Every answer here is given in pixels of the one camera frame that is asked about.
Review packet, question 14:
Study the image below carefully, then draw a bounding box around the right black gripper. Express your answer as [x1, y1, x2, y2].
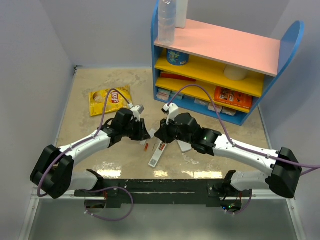
[155, 115, 193, 144]

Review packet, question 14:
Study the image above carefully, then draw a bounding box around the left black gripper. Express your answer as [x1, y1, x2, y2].
[121, 118, 151, 141]

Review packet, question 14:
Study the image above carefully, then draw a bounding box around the slim white remote control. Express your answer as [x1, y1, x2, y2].
[148, 142, 167, 168]

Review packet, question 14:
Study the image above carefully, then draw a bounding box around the wide white remote control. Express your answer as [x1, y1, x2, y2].
[177, 140, 192, 153]

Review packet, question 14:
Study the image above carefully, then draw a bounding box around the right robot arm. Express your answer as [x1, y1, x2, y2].
[155, 113, 302, 199]

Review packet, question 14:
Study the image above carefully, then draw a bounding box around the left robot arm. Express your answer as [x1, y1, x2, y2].
[30, 105, 150, 199]

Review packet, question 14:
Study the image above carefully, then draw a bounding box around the tissue pack far left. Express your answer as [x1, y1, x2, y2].
[156, 88, 171, 101]

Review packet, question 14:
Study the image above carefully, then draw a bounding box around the teal tissue pack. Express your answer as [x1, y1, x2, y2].
[170, 91, 184, 100]

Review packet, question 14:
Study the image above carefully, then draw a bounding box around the yellow Lays chips bag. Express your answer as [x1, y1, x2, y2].
[88, 85, 133, 117]

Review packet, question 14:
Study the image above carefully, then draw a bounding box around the tissue pack centre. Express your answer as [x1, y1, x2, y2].
[194, 98, 210, 106]

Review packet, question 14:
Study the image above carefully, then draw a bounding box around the tissue pack red label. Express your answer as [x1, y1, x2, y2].
[207, 103, 223, 113]

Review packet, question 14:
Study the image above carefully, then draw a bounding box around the red flat box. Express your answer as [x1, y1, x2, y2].
[160, 71, 196, 82]

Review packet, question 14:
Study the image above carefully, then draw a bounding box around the tissue pack far right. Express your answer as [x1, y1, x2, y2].
[221, 107, 237, 116]

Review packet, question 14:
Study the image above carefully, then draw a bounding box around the orange snack package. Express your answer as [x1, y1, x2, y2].
[214, 86, 253, 110]

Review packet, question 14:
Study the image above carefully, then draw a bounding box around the blue printed can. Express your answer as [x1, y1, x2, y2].
[166, 49, 190, 66]

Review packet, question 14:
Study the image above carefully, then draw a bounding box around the blue wooden shelf unit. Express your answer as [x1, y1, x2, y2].
[150, 9, 305, 126]

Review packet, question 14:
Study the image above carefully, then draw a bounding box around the clear plastic water bottle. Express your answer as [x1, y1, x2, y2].
[158, 0, 177, 46]

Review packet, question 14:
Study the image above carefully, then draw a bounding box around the white bottle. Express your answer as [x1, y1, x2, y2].
[175, 0, 189, 29]

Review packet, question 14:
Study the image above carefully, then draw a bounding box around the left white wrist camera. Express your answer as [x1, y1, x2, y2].
[128, 103, 145, 122]

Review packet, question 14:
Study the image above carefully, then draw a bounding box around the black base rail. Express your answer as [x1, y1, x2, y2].
[74, 179, 251, 209]

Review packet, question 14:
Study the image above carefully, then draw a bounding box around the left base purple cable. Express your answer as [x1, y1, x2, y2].
[84, 185, 134, 223]

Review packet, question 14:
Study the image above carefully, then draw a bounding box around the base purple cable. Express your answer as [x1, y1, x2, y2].
[84, 185, 134, 223]
[223, 191, 253, 216]

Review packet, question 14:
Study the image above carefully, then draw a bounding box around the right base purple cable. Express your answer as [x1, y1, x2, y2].
[223, 191, 253, 216]

